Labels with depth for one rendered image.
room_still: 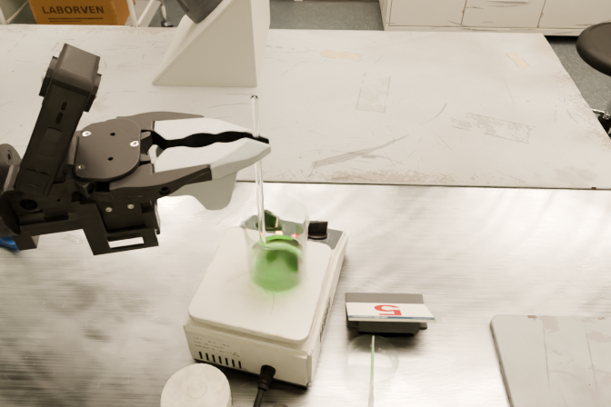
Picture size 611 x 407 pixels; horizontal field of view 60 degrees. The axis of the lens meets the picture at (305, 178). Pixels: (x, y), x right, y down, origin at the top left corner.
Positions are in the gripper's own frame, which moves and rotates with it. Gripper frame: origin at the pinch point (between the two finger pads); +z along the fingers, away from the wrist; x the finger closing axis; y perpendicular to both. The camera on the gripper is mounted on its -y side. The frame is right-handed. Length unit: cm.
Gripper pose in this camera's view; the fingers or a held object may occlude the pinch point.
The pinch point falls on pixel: (253, 138)
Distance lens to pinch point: 42.5
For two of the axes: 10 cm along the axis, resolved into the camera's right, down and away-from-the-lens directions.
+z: 9.8, -1.3, 1.5
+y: -0.1, 7.4, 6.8
